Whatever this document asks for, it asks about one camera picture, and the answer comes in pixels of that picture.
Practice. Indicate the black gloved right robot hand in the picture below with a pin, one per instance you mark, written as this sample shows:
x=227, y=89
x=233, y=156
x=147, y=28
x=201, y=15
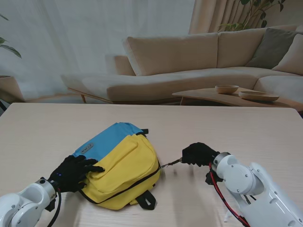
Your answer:
x=198, y=153

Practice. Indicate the wide shallow wooden bowl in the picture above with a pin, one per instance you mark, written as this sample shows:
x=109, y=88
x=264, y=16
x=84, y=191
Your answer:
x=258, y=96

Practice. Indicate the grey cushion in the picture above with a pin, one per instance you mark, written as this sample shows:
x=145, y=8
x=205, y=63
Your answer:
x=270, y=47

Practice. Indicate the pale green leafy plant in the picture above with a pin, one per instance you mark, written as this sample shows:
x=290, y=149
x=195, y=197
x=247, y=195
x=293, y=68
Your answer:
x=11, y=49

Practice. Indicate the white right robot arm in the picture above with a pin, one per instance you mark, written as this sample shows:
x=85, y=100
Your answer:
x=255, y=186

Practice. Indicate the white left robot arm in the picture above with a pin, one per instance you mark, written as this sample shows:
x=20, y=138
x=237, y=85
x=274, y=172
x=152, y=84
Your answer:
x=26, y=203

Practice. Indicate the white paper scrap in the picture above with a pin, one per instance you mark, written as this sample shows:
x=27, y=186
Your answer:
x=227, y=216

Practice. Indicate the tall green leafy plant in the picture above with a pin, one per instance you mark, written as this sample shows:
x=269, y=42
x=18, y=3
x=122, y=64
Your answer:
x=251, y=16

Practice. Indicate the wooden coffee table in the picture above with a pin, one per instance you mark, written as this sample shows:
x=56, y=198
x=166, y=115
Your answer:
x=208, y=95

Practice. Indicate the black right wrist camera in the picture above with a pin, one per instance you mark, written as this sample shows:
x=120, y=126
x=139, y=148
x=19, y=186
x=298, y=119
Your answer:
x=210, y=178

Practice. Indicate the black stand pole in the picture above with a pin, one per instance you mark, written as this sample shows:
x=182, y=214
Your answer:
x=2, y=105

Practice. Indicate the small deep wooden bowl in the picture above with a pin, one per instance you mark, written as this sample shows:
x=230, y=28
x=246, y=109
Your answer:
x=226, y=89

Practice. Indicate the beige sofa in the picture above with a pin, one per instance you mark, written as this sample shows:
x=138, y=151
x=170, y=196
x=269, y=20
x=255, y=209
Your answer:
x=177, y=59

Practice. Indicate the beige curtain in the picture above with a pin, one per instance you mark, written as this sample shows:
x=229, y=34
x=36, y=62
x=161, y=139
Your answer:
x=213, y=14

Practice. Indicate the beige plant pot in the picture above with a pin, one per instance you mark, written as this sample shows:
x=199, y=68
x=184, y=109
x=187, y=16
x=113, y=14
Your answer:
x=9, y=89

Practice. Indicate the sheer white curtain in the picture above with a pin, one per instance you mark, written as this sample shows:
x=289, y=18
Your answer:
x=71, y=35

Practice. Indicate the beige cushion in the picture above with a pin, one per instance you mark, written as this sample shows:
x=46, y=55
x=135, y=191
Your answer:
x=293, y=61

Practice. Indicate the yellow and blue school bag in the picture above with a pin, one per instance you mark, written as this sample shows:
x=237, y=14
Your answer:
x=127, y=160

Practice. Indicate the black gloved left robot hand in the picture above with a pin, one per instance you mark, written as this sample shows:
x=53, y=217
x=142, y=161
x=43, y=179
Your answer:
x=71, y=170

